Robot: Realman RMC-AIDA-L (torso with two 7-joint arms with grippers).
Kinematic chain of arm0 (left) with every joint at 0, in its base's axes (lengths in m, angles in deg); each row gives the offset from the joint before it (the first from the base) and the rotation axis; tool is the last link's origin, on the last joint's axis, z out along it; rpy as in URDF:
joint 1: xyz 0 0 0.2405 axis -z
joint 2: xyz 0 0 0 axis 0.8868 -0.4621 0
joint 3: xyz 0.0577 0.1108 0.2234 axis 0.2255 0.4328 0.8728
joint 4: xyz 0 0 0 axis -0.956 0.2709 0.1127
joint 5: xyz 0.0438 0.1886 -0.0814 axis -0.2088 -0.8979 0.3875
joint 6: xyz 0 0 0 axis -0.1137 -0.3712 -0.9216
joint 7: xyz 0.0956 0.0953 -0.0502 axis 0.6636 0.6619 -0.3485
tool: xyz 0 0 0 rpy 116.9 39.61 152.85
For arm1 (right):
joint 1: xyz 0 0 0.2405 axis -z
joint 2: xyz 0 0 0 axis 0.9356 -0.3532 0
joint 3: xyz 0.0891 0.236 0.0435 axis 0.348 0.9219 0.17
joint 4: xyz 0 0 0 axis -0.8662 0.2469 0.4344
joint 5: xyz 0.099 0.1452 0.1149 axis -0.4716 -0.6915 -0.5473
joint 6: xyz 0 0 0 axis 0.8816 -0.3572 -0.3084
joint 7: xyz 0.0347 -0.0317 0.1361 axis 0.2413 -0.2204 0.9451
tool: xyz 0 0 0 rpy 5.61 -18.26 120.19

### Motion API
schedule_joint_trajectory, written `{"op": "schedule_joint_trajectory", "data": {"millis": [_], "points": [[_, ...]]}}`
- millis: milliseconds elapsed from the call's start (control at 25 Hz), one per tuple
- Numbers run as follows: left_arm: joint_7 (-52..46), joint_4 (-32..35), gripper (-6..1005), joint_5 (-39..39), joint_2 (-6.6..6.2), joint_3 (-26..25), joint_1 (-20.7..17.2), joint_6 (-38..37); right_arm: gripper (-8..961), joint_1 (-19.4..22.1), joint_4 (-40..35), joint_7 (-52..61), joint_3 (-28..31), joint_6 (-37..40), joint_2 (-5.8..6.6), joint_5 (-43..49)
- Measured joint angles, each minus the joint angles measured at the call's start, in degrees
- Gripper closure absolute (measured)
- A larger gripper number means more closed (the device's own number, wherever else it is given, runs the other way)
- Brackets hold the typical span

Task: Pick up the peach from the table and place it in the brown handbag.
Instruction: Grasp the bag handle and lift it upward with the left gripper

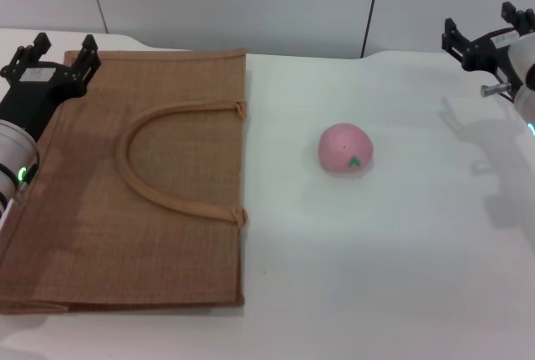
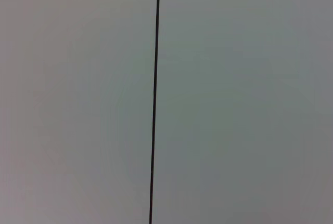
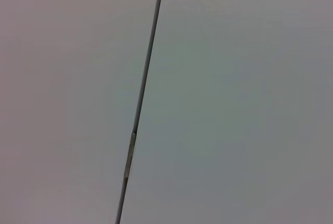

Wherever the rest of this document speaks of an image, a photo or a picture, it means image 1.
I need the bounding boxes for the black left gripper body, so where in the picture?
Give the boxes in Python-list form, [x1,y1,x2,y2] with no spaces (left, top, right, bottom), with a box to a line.
[0,62,91,143]

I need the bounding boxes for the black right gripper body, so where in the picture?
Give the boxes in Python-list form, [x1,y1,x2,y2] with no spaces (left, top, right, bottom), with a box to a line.
[470,28,527,93]

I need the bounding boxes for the pink peach with green leaf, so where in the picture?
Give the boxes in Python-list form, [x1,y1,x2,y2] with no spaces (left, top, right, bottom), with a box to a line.
[318,122,375,175]

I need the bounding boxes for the brown woven handbag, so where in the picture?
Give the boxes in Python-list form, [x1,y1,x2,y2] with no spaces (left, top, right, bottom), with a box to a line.
[0,46,249,315]

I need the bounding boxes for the silver metal knob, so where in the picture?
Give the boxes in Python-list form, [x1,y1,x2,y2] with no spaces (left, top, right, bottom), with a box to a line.
[480,82,513,98]

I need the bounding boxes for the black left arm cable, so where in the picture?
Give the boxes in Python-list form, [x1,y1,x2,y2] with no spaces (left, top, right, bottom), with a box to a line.
[14,146,42,203]

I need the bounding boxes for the thin dark cable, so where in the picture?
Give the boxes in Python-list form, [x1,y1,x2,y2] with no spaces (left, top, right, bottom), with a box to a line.
[359,0,385,59]

